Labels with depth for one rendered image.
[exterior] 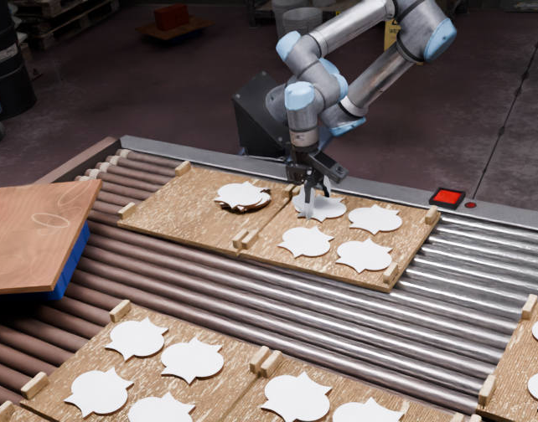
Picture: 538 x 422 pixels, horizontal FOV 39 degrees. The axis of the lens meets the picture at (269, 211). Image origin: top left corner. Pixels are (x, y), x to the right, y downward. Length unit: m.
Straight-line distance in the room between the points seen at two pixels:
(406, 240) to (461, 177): 2.20
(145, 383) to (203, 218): 0.64
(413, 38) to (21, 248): 1.19
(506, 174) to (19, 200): 2.67
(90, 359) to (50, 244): 0.37
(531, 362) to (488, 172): 2.64
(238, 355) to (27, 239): 0.67
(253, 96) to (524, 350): 1.30
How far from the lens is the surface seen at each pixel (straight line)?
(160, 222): 2.14
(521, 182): 4.07
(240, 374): 1.59
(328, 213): 2.04
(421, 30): 2.18
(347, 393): 1.52
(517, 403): 1.52
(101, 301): 1.92
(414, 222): 2.00
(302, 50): 2.01
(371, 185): 2.21
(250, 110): 2.46
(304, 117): 1.92
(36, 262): 1.91
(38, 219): 2.09
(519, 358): 1.60
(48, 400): 1.67
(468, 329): 1.69
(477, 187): 4.02
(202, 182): 2.30
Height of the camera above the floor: 2.01
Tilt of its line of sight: 31 degrees down
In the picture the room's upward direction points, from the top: 8 degrees counter-clockwise
